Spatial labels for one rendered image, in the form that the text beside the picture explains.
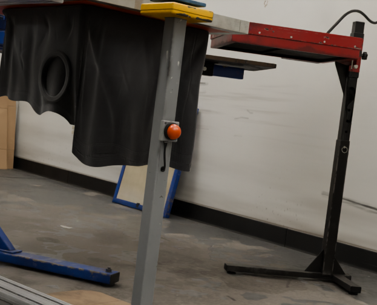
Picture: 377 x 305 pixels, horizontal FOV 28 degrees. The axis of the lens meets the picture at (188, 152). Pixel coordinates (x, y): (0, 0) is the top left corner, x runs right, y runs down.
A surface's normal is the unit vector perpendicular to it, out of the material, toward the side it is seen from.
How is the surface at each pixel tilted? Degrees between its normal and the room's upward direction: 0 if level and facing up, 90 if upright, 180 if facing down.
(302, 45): 90
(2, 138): 78
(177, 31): 90
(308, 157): 90
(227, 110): 90
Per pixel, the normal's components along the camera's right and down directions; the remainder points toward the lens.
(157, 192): 0.65, 0.14
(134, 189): -0.71, -0.27
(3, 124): 0.65, -0.09
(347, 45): 0.16, 0.07
